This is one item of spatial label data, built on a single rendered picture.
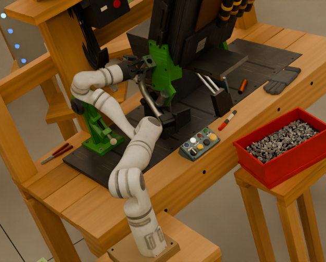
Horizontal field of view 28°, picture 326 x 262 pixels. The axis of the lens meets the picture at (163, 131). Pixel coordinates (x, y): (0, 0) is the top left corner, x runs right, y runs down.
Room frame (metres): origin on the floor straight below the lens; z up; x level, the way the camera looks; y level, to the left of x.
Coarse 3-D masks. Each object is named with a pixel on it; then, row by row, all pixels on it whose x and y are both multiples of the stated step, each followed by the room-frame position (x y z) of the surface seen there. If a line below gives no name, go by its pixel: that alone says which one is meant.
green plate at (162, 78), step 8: (152, 40) 2.41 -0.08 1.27; (152, 48) 2.40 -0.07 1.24; (160, 48) 2.35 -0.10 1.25; (168, 48) 2.33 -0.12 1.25; (152, 56) 2.40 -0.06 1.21; (160, 56) 2.35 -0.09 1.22; (168, 56) 2.32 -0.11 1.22; (160, 64) 2.35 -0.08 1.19; (168, 64) 2.32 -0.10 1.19; (152, 72) 2.40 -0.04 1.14; (160, 72) 2.35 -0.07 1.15; (168, 72) 2.31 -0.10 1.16; (176, 72) 2.34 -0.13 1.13; (152, 80) 2.40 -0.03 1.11; (160, 80) 2.35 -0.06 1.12; (168, 80) 2.31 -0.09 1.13; (160, 88) 2.35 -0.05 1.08
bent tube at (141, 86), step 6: (144, 60) 2.38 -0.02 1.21; (150, 60) 2.40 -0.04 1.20; (144, 66) 2.39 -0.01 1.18; (150, 66) 2.36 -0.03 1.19; (144, 78) 2.43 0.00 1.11; (138, 84) 2.42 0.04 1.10; (144, 84) 2.42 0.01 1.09; (144, 90) 2.40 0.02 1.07; (144, 96) 2.39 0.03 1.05; (150, 96) 2.38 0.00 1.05; (150, 102) 2.36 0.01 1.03; (156, 108) 2.33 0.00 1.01; (156, 114) 2.32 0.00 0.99
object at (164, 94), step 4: (160, 92) 2.30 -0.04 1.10; (164, 92) 2.30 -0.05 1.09; (160, 96) 2.29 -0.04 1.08; (164, 96) 2.28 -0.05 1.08; (168, 96) 2.28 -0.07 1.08; (156, 100) 2.31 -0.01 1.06; (160, 100) 2.29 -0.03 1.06; (164, 100) 2.29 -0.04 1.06; (156, 104) 2.31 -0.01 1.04; (160, 104) 2.30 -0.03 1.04
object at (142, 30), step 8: (144, 24) 2.66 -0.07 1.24; (128, 32) 2.64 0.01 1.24; (136, 32) 2.61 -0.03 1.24; (144, 32) 2.58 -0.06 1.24; (128, 40) 2.65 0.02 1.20; (136, 40) 2.59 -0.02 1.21; (144, 40) 2.53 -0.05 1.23; (136, 48) 2.60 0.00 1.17; (144, 48) 2.55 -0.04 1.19; (184, 72) 2.55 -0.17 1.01; (192, 72) 2.57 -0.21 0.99; (176, 80) 2.52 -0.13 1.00; (184, 80) 2.54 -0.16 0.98; (192, 80) 2.56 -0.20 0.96; (200, 80) 2.59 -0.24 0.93; (176, 88) 2.52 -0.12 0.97; (184, 88) 2.54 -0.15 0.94; (192, 88) 2.56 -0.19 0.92; (176, 96) 2.51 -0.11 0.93; (184, 96) 2.53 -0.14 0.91
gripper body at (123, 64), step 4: (124, 60) 2.37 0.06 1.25; (120, 64) 2.32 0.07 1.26; (124, 64) 2.32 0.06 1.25; (120, 68) 2.30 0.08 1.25; (124, 68) 2.31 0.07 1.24; (128, 68) 2.34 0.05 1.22; (132, 68) 2.35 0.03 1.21; (124, 72) 2.30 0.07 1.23; (128, 72) 2.30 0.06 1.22; (132, 72) 2.33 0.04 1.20; (136, 72) 2.33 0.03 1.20; (124, 76) 2.29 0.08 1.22; (128, 76) 2.30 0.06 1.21; (132, 76) 2.31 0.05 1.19; (124, 80) 2.30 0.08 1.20
